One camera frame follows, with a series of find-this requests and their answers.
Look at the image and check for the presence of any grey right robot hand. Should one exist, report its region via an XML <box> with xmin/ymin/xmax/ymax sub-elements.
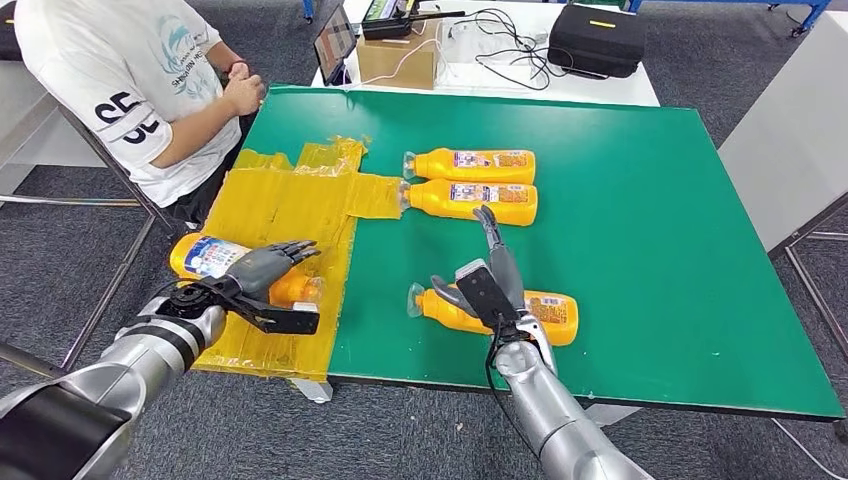
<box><xmin>430</xmin><ymin>205</ymin><xmax>529</xmax><ymax>319</ymax></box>

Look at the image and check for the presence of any person's right hand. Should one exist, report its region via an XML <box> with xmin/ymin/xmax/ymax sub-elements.
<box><xmin>221</xmin><ymin>71</ymin><xmax>268</xmax><ymax>118</ymax></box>

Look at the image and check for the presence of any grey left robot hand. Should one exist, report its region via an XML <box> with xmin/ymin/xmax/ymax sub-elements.
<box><xmin>225</xmin><ymin>239</ymin><xmax>323</xmax><ymax>303</ymax></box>

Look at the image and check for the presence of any orange detergent bottle clear cap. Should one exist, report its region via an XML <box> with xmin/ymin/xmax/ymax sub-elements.
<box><xmin>405</xmin><ymin>282</ymin><xmax>580</xmax><ymax>348</ymax></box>
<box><xmin>168</xmin><ymin>231</ymin><xmax>326</xmax><ymax>311</ymax></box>
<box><xmin>402</xmin><ymin>147</ymin><xmax>537</xmax><ymax>185</ymax></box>
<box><xmin>399</xmin><ymin>178</ymin><xmax>539</xmax><ymax>228</ymax></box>

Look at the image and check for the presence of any yellow taped cardboard sheet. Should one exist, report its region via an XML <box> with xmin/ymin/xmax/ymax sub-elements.
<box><xmin>192</xmin><ymin>135</ymin><xmax>404</xmax><ymax>384</ymax></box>

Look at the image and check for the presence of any black tablet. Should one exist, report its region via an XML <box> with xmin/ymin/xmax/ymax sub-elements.
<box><xmin>312</xmin><ymin>3</ymin><xmax>359</xmax><ymax>87</ymax></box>

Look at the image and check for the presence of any white table leg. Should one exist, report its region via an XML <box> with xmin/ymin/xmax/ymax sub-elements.
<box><xmin>288</xmin><ymin>377</ymin><xmax>334</xmax><ymax>405</ymax></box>
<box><xmin>582</xmin><ymin>402</ymin><xmax>643</xmax><ymax>429</ymax></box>

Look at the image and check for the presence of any person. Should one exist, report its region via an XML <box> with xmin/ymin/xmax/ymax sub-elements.
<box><xmin>13</xmin><ymin>0</ymin><xmax>268</xmax><ymax>227</ymax></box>

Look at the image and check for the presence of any black handheld device with antenna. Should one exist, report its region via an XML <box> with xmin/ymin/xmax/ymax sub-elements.
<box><xmin>360</xmin><ymin>0</ymin><xmax>466</xmax><ymax>41</ymax></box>

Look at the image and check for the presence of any brown cardboard box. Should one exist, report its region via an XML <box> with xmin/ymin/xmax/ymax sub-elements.
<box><xmin>356</xmin><ymin>19</ymin><xmax>444</xmax><ymax>91</ymax></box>

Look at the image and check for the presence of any green table mat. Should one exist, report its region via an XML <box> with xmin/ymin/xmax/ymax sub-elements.
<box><xmin>241</xmin><ymin>84</ymin><xmax>846</xmax><ymax>422</ymax></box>

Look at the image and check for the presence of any white table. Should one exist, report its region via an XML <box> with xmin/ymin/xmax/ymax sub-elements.
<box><xmin>311</xmin><ymin>0</ymin><xmax>662</xmax><ymax>107</ymax></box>

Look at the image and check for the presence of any clear plastic box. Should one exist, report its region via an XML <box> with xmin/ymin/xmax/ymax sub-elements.
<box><xmin>440</xmin><ymin>18</ymin><xmax>552</xmax><ymax>91</ymax></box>

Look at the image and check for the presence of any black carrying case yellow label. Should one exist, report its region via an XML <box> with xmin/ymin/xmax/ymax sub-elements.
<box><xmin>0</xmin><ymin>0</ymin><xmax>24</xmax><ymax>62</ymax></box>
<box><xmin>547</xmin><ymin>3</ymin><xmax>649</xmax><ymax>79</ymax></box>

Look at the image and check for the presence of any grey side table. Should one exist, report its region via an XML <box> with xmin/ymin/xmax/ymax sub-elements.
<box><xmin>717</xmin><ymin>9</ymin><xmax>848</xmax><ymax>369</ymax></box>

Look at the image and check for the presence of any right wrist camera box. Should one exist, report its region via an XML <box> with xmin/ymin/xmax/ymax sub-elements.
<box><xmin>455</xmin><ymin>259</ymin><xmax>521</xmax><ymax>329</ymax></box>

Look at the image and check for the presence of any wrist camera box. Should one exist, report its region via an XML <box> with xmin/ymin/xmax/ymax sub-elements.
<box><xmin>455</xmin><ymin>259</ymin><xmax>521</xmax><ymax>329</ymax></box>
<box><xmin>225</xmin><ymin>291</ymin><xmax>322</xmax><ymax>337</ymax></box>

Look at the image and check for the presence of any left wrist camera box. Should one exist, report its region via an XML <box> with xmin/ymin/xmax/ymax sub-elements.
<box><xmin>225</xmin><ymin>291</ymin><xmax>322</xmax><ymax>337</ymax></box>

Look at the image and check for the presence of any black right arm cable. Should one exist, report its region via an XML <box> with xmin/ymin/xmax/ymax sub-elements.
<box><xmin>483</xmin><ymin>324</ymin><xmax>541</xmax><ymax>462</ymax></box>

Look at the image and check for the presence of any white cable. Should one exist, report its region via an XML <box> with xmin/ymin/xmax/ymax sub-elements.
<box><xmin>344</xmin><ymin>36</ymin><xmax>444</xmax><ymax>87</ymax></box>

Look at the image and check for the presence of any steel frame table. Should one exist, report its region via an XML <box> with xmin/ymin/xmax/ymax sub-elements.
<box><xmin>0</xmin><ymin>59</ymin><xmax>177</xmax><ymax>372</ymax></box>

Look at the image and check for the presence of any grey floor cable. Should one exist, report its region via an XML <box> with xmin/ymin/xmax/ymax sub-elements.
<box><xmin>771</xmin><ymin>417</ymin><xmax>848</xmax><ymax>480</ymax></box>

